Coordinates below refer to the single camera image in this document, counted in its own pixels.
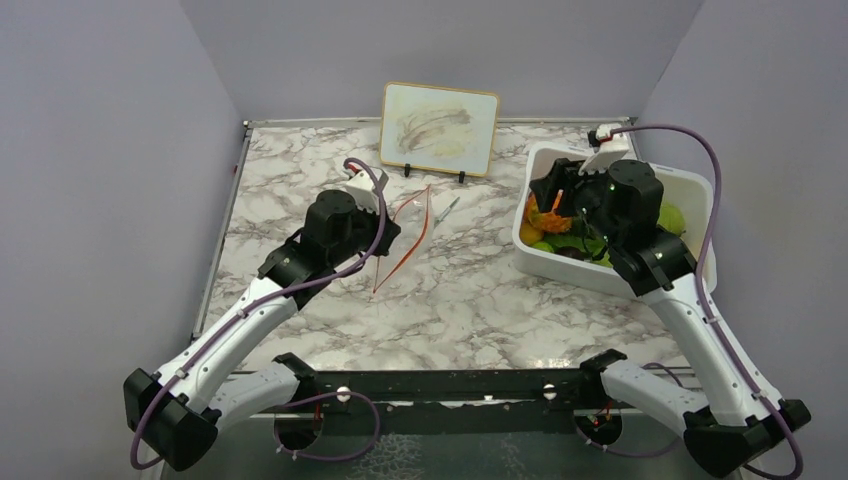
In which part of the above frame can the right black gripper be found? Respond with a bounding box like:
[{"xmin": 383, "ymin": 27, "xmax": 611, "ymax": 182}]
[{"xmin": 532, "ymin": 155, "xmax": 624, "ymax": 247}]

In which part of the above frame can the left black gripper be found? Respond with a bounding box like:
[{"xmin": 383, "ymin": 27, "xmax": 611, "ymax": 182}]
[{"xmin": 329, "ymin": 196, "xmax": 403, "ymax": 267}]

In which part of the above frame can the clear zip bag orange zipper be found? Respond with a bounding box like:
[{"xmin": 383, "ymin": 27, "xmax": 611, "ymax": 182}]
[{"xmin": 372, "ymin": 184, "xmax": 435, "ymax": 296}]

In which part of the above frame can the toy pineapple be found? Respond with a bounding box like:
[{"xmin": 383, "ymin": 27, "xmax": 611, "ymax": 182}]
[{"xmin": 523, "ymin": 193, "xmax": 573, "ymax": 234}]

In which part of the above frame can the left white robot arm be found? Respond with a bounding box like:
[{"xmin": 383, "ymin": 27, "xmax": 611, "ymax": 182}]
[{"xmin": 123, "ymin": 186, "xmax": 401, "ymax": 471}]

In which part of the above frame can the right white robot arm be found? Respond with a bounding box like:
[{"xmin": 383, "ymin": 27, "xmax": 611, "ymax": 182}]
[{"xmin": 528, "ymin": 158, "xmax": 811, "ymax": 478}]

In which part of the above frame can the small orange fruit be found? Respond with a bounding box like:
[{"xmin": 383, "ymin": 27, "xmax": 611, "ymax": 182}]
[{"xmin": 519, "ymin": 222, "xmax": 545, "ymax": 247}]

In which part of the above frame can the green leafy vegetable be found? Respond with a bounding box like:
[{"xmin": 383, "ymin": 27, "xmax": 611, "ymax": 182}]
[{"xmin": 530, "ymin": 233, "xmax": 612, "ymax": 268}]

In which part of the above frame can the grey pen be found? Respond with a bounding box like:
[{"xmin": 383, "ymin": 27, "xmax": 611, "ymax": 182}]
[{"xmin": 434, "ymin": 198, "xmax": 459, "ymax": 227}]

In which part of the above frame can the green cabbage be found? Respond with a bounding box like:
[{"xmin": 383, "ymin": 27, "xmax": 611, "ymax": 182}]
[{"xmin": 657, "ymin": 202, "xmax": 686, "ymax": 237}]

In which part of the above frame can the white plastic bin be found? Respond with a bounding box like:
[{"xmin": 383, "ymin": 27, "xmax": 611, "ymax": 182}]
[{"xmin": 512, "ymin": 141, "xmax": 713, "ymax": 300}]

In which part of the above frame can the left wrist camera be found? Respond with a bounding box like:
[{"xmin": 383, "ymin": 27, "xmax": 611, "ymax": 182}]
[{"xmin": 344, "ymin": 164, "xmax": 389, "ymax": 213}]

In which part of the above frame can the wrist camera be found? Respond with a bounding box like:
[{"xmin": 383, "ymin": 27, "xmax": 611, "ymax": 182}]
[
  {"xmin": 578, "ymin": 124, "xmax": 630, "ymax": 175},
  {"xmin": 344, "ymin": 164, "xmax": 389, "ymax": 213}
]

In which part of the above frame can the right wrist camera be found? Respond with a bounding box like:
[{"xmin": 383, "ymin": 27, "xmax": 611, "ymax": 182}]
[{"xmin": 578, "ymin": 124, "xmax": 630, "ymax": 175}]

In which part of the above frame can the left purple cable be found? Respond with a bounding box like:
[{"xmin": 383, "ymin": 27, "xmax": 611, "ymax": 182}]
[{"xmin": 129, "ymin": 157, "xmax": 389, "ymax": 472}]

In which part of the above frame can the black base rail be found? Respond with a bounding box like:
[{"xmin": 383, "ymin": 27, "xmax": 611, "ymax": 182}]
[{"xmin": 264, "ymin": 367, "xmax": 664, "ymax": 439}]

